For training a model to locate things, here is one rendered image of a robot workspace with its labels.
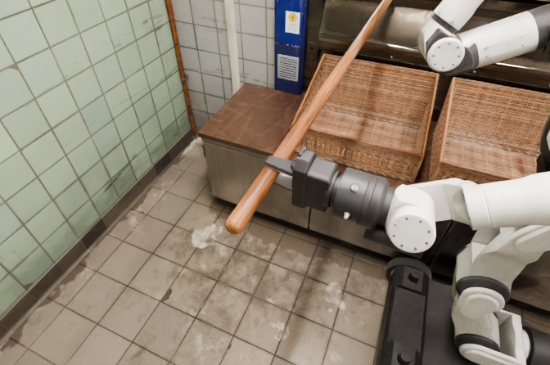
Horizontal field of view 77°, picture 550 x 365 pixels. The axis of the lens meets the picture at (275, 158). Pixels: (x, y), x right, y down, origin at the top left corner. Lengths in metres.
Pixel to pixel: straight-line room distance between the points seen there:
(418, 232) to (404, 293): 1.16
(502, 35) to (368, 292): 1.32
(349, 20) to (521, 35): 0.97
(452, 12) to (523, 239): 0.56
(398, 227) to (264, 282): 1.35
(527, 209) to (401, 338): 1.11
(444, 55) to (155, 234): 1.71
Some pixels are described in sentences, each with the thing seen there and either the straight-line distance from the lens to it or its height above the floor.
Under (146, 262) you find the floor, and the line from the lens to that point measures 2.01.
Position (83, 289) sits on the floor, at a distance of 2.05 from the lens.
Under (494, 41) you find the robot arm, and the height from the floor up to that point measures 1.30.
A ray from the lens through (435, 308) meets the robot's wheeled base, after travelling 1.73.
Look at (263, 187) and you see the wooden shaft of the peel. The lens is 0.58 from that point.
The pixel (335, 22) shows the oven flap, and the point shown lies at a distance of 1.78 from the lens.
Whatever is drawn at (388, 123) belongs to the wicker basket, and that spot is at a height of 0.59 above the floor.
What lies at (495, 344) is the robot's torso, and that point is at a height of 0.34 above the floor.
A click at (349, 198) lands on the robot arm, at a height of 1.21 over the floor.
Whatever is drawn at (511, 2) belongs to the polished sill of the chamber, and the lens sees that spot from 1.72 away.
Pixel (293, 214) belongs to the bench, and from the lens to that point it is 1.84.
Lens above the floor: 1.63
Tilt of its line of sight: 42 degrees down
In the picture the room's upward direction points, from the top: straight up
